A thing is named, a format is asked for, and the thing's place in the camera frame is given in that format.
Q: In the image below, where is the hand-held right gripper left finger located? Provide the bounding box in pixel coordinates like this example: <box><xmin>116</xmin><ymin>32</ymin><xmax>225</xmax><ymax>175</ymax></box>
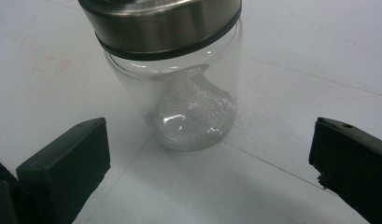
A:
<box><xmin>16</xmin><ymin>117</ymin><xmax>112</xmax><ymax>224</ymax></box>

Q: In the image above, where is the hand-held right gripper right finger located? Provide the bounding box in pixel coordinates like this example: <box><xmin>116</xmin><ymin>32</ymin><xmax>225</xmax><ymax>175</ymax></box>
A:
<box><xmin>308</xmin><ymin>117</ymin><xmax>382</xmax><ymax>224</ymax></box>

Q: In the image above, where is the clear glass jar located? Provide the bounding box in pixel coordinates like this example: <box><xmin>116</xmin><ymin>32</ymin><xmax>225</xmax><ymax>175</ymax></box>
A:
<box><xmin>104</xmin><ymin>18</ymin><xmax>244</xmax><ymax>152</ymax></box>

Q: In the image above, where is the steel jar lid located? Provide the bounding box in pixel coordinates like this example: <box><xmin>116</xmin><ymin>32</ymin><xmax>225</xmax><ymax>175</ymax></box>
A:
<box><xmin>78</xmin><ymin>0</ymin><xmax>243</xmax><ymax>62</ymax></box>

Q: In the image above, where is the white table cover board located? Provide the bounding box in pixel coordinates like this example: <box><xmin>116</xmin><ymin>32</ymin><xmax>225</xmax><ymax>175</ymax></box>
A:
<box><xmin>0</xmin><ymin>0</ymin><xmax>382</xmax><ymax>224</ymax></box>

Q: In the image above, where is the crumpled clear plastic bag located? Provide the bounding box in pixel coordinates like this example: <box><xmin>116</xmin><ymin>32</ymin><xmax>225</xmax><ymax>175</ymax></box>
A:
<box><xmin>147</xmin><ymin>63</ymin><xmax>238</xmax><ymax>147</ymax></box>

